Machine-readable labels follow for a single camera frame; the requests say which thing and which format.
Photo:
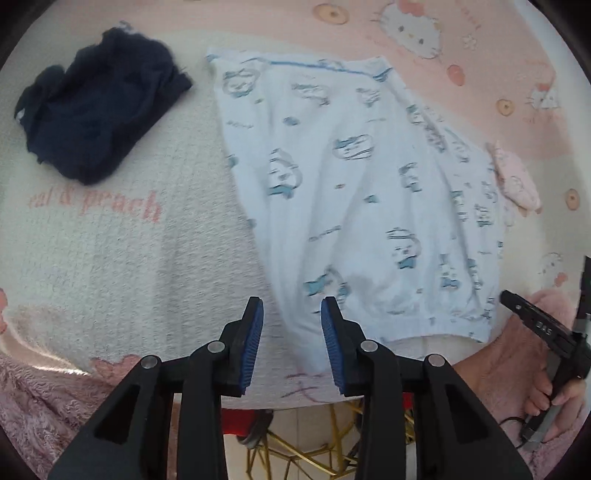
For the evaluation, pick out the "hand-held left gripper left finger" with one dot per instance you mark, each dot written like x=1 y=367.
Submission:
x=251 y=341

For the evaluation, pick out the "person's right hand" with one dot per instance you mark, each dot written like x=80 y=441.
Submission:
x=538 y=397

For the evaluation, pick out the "pink cat printed blanket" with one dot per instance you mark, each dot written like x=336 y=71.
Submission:
x=115 y=254

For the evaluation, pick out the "light blue printed pants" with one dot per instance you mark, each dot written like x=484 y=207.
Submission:
x=369 y=207

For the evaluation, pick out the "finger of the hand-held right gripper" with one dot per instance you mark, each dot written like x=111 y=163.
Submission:
x=517 y=304

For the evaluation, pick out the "person's pink fluffy robe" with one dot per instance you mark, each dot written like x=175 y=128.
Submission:
x=46 y=406

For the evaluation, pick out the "dark navy cloth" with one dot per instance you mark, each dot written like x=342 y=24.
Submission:
x=92 y=115

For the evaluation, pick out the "pink printed folded cloth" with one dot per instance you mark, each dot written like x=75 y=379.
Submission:
x=517 y=180

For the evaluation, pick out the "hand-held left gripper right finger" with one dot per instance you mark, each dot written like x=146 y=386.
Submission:
x=332 y=341

